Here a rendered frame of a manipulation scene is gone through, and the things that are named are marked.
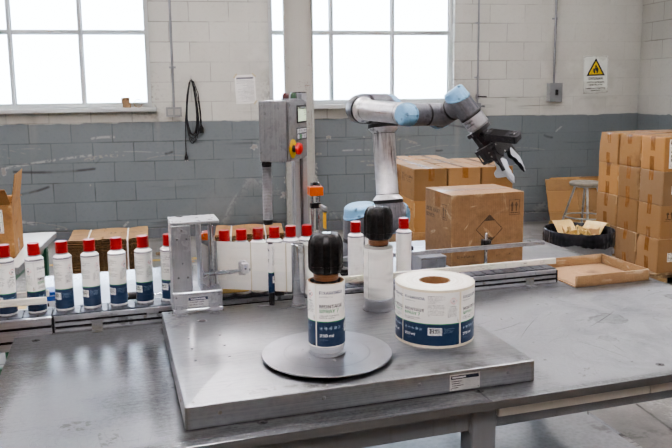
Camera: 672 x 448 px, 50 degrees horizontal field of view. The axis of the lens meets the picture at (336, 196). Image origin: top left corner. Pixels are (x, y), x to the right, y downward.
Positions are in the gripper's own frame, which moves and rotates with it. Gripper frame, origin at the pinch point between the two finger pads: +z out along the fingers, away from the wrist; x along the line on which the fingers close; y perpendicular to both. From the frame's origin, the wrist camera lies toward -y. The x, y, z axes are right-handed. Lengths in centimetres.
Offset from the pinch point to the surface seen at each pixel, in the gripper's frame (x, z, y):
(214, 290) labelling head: 94, -32, 38
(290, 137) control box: 48, -54, 25
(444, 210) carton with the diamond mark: -1.8, 0.9, 39.7
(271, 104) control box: 48, -66, 23
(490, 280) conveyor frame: 18.7, 24.5, 21.3
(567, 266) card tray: -21, 46, 24
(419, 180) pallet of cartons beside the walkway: -207, 24, 246
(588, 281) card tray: -2.5, 45.4, 4.9
